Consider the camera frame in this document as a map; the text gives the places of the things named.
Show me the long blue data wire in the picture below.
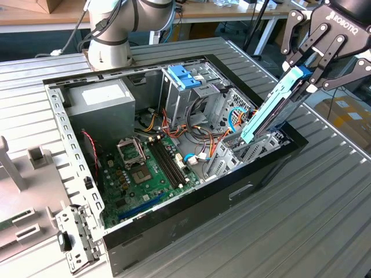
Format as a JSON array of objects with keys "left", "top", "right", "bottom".
[{"left": 228, "top": 106, "right": 252, "bottom": 134}]

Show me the grey metal disk bay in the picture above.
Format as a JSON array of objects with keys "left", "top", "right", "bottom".
[{"left": 202, "top": 124, "right": 290, "bottom": 183}]

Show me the grey power supply box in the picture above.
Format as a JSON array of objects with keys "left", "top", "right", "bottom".
[{"left": 65, "top": 79, "right": 137, "bottom": 148}]

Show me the cardboard box yellow tape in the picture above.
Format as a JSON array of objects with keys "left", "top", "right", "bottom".
[{"left": 314, "top": 97, "right": 371, "bottom": 151}]

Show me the green motherboard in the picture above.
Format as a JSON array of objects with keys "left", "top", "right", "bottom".
[{"left": 98, "top": 136, "right": 202, "bottom": 229}]

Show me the grey parts rack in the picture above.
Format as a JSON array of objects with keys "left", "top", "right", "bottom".
[{"left": 0, "top": 135, "right": 72, "bottom": 270}]

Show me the green circuit card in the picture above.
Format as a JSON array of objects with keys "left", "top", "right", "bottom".
[{"left": 0, "top": 215, "right": 18, "bottom": 232}]

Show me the blue expansion slot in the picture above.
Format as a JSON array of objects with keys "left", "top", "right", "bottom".
[{"left": 118, "top": 192, "right": 166, "bottom": 221}]

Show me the red black fan wire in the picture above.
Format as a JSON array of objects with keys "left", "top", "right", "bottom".
[{"left": 81, "top": 130, "right": 101, "bottom": 177}]

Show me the hard disk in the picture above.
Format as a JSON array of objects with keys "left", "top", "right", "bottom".
[{"left": 240, "top": 65, "right": 312, "bottom": 145}]

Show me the short blue data wire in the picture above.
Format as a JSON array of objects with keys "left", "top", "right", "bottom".
[{"left": 184, "top": 153, "right": 209, "bottom": 166}]

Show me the metal expansion bracket flap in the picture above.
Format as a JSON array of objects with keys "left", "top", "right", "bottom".
[{"left": 54, "top": 204, "right": 107, "bottom": 275}]

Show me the black wire loop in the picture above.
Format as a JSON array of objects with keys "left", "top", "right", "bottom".
[{"left": 186, "top": 95, "right": 227, "bottom": 140}]

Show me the black RAM slot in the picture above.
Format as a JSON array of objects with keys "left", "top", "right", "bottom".
[
  {"left": 158, "top": 138, "right": 188, "bottom": 186},
  {"left": 151, "top": 141, "right": 180, "bottom": 189}
]

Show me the black case fan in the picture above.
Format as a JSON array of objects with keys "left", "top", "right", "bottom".
[{"left": 79, "top": 130, "right": 105, "bottom": 192}]

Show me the CPU socket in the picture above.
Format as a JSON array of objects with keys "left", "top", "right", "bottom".
[{"left": 129, "top": 164, "right": 154, "bottom": 186}]

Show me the grey metal drive cage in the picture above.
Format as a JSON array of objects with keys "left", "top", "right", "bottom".
[{"left": 158, "top": 62, "right": 230, "bottom": 131}]

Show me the orange yellow wire bundle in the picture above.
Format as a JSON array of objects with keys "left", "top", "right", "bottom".
[{"left": 136, "top": 108, "right": 189, "bottom": 141}]

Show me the blue plastic drive latch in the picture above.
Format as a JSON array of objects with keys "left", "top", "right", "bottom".
[{"left": 167, "top": 65, "right": 201, "bottom": 90}]

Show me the black open PC case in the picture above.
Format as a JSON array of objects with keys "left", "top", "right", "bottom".
[{"left": 42, "top": 53, "right": 310, "bottom": 277}]

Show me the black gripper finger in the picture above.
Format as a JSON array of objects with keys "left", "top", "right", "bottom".
[
  {"left": 306, "top": 34, "right": 371, "bottom": 94},
  {"left": 279, "top": 9, "right": 332, "bottom": 72}
]

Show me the wooden desk white frame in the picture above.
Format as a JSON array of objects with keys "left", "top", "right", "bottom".
[{"left": 0, "top": 0, "right": 319, "bottom": 56}]

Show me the metal socket cover frame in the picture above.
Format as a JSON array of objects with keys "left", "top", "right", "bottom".
[{"left": 115, "top": 138, "right": 146, "bottom": 169}]

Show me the red yellow power wire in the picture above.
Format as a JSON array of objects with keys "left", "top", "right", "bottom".
[{"left": 208, "top": 107, "right": 259, "bottom": 157}]

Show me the thin metal locking lever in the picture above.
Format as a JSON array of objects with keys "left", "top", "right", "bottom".
[{"left": 137, "top": 140, "right": 146, "bottom": 163}]

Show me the small brown cardboard box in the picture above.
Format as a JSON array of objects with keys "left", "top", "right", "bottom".
[{"left": 17, "top": 0, "right": 63, "bottom": 14}]

